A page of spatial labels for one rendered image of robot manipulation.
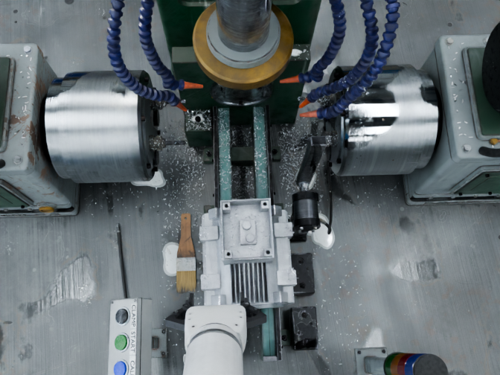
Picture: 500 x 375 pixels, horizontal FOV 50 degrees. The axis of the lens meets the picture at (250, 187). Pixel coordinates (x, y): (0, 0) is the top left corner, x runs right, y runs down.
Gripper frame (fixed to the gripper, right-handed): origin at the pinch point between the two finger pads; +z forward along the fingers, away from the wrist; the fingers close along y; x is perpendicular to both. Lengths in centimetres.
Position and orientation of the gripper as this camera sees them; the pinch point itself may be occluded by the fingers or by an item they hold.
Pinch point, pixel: (216, 301)
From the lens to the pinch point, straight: 98.6
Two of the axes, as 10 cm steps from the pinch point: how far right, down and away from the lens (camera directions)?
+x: -0.2, -9.7, -2.4
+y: 10.0, -0.3, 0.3
